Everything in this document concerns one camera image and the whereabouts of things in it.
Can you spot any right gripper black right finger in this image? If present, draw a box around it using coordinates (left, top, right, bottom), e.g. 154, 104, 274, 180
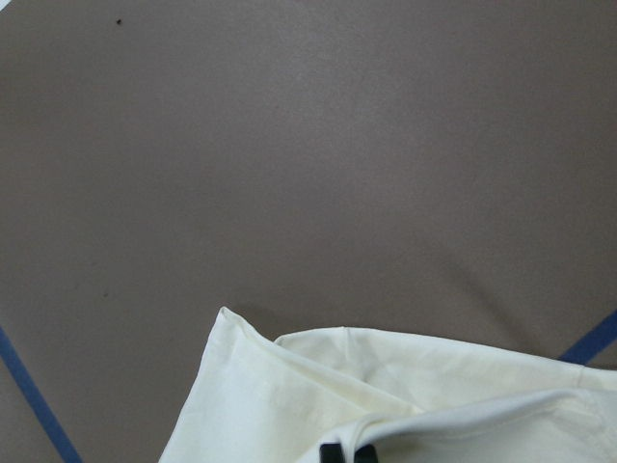
354, 444, 377, 463

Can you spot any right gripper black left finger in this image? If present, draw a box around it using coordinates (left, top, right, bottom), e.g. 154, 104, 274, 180
319, 443, 343, 463

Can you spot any cream long-sleeve cat shirt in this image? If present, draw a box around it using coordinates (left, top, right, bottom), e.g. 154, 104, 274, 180
161, 308, 616, 462

